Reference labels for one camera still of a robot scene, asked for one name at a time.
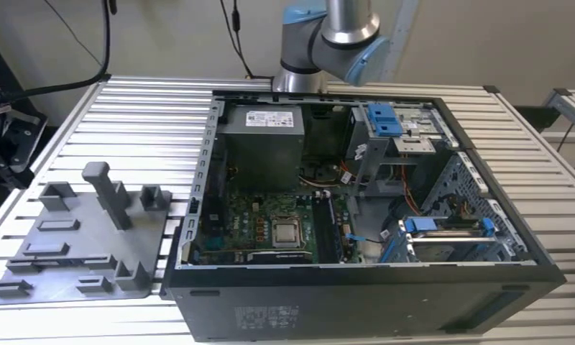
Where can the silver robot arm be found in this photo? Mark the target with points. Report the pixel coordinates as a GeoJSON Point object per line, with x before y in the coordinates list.
{"type": "Point", "coordinates": [307, 39]}

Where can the black RAM slot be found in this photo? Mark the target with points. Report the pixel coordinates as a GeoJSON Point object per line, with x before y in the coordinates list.
{"type": "Point", "coordinates": [322, 233]}

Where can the black table corner cap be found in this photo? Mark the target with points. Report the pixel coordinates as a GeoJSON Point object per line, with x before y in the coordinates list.
{"type": "Point", "coordinates": [492, 90]}
{"type": "Point", "coordinates": [103, 77]}

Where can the grey parts rack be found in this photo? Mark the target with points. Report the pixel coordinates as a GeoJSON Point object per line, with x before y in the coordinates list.
{"type": "Point", "coordinates": [91, 248]}

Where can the black case fan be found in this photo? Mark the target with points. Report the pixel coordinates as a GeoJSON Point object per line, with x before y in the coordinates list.
{"type": "Point", "coordinates": [217, 208]}

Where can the grey power supply unit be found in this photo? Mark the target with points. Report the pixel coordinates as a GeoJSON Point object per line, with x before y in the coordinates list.
{"type": "Point", "coordinates": [263, 158]}

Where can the green motherboard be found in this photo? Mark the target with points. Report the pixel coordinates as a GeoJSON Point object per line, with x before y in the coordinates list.
{"type": "Point", "coordinates": [249, 223]}

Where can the silver CPU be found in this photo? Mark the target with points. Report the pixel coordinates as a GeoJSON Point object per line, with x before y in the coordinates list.
{"type": "Point", "coordinates": [287, 234]}

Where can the black graphics card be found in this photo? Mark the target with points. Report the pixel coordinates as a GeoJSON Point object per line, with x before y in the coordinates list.
{"type": "Point", "coordinates": [278, 257]}

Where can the blue drive carrier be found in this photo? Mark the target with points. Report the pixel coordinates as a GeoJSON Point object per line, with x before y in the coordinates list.
{"type": "Point", "coordinates": [381, 115]}

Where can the grey metal drive cage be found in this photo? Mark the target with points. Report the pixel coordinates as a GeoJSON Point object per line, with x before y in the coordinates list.
{"type": "Point", "coordinates": [419, 145]}

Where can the black PC case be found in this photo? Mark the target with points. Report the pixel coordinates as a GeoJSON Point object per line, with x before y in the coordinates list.
{"type": "Point", "coordinates": [365, 305]}

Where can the hard disk in blue carrier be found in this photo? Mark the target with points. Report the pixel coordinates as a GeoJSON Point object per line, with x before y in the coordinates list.
{"type": "Point", "coordinates": [419, 224]}

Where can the black box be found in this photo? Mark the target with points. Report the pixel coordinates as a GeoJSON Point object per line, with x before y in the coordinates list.
{"type": "Point", "coordinates": [537, 118]}

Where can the aluminium side table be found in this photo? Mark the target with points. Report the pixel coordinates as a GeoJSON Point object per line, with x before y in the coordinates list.
{"type": "Point", "coordinates": [568, 104]}

